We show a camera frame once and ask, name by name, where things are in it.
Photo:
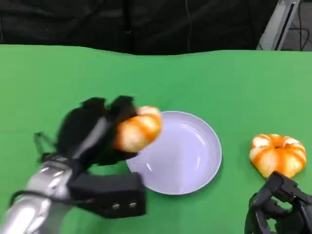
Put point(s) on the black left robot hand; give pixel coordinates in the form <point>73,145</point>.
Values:
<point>92,131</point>

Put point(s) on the lilac plate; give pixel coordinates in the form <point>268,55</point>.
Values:
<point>180,156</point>

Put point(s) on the green cloth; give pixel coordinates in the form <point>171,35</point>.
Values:
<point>219,85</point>

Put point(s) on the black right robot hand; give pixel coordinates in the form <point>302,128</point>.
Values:
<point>280,204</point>

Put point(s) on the black backdrop curtain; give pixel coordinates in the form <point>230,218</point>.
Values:
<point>122,24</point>

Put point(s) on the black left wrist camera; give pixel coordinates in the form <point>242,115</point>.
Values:
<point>114,195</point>

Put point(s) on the grey metal frame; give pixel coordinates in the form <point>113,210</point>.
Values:
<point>278,26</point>

